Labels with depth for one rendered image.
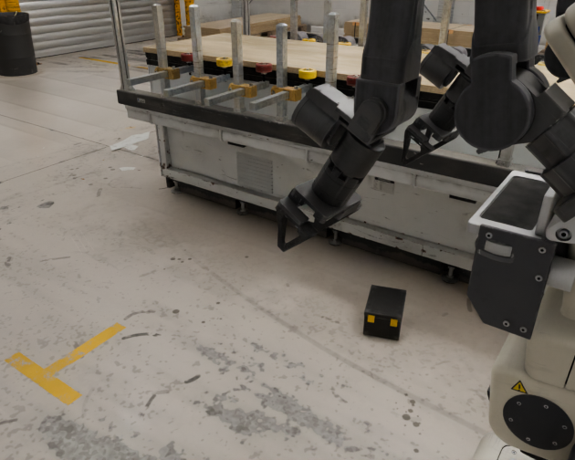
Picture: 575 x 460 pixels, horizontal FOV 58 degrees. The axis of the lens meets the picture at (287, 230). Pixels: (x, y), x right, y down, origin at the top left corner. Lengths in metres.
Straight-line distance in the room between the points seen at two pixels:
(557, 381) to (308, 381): 1.21
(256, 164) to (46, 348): 1.42
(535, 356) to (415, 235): 1.73
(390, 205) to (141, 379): 1.37
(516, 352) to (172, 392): 1.32
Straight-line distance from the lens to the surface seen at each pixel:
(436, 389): 2.02
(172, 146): 3.37
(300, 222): 0.71
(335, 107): 0.70
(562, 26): 0.73
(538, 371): 0.90
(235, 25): 2.49
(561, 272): 0.80
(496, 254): 0.79
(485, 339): 2.29
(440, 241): 2.54
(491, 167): 2.04
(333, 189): 0.72
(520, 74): 0.62
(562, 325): 0.88
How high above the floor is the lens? 1.39
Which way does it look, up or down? 28 degrees down
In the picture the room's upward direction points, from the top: straight up
